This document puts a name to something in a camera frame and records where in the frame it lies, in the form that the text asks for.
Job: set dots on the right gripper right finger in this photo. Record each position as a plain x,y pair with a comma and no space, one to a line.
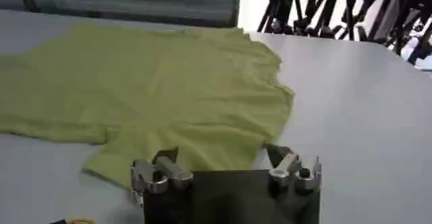
290,171

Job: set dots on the yellow-green t-shirt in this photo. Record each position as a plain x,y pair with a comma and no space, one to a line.
162,90

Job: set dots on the black camera tripod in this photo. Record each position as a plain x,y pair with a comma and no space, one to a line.
327,6
381,13
280,6
416,26

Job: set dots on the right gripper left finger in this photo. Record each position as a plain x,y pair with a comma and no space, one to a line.
168,173

